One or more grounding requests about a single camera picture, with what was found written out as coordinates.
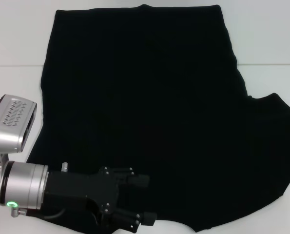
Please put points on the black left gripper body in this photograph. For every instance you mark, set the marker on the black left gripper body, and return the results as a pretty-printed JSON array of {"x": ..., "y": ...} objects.
[{"x": 74, "y": 187}]

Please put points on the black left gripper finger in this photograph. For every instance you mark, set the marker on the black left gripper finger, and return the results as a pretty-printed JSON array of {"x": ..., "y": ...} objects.
[
  {"x": 148, "y": 219},
  {"x": 140, "y": 181}
]

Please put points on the black shirt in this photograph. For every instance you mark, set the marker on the black shirt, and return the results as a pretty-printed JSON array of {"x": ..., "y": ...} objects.
[{"x": 159, "y": 97}]

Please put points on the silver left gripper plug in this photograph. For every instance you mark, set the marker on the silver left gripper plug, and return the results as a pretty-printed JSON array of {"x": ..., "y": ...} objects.
[{"x": 64, "y": 167}]

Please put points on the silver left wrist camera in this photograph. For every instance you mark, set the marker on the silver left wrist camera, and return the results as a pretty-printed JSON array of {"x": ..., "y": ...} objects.
[{"x": 10, "y": 124}]

